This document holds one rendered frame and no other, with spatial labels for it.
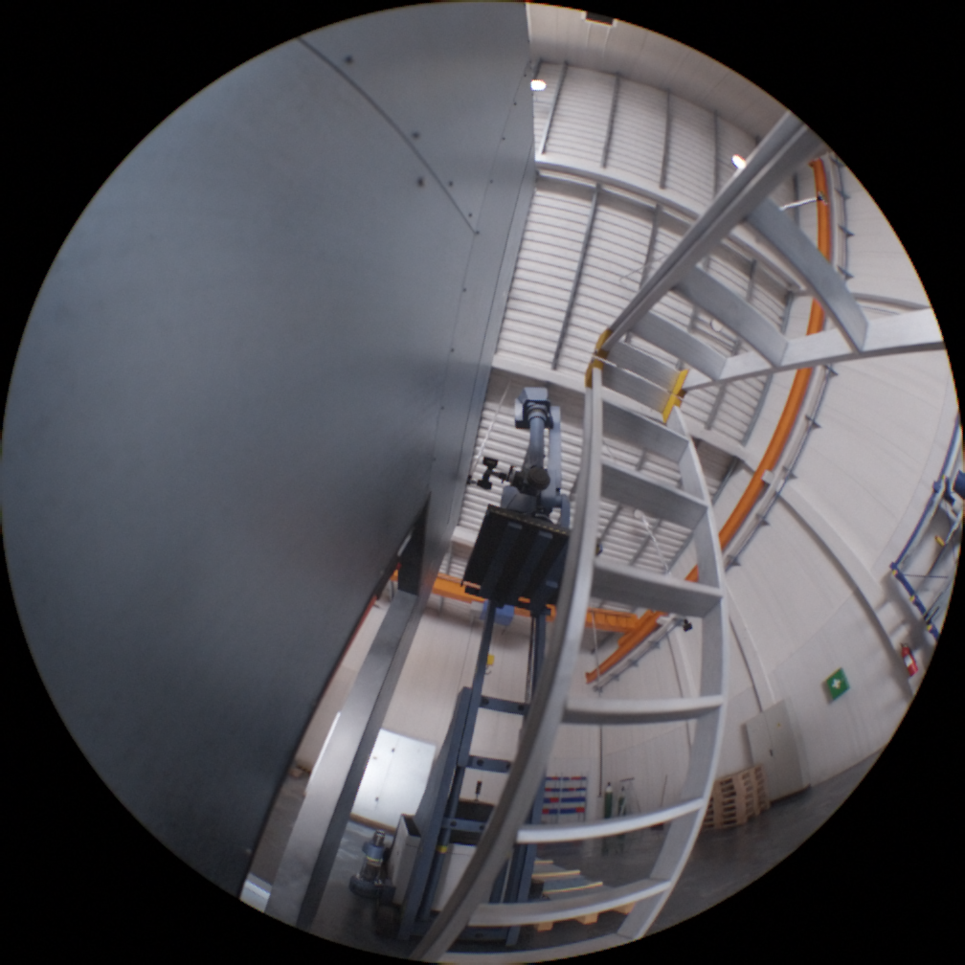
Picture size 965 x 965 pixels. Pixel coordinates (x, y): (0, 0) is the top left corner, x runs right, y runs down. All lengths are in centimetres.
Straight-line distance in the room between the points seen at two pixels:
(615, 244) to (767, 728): 1019
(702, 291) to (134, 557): 79
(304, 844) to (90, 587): 109
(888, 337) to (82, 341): 87
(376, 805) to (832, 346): 691
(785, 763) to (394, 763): 709
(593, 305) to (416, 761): 997
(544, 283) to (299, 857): 772
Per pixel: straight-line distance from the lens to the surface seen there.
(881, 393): 731
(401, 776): 648
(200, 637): 30
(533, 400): 272
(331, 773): 116
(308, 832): 121
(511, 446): 745
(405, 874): 247
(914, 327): 71
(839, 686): 654
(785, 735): 684
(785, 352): 81
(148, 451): 21
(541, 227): 740
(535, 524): 207
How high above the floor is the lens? 132
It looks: 59 degrees up
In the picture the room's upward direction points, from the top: 18 degrees clockwise
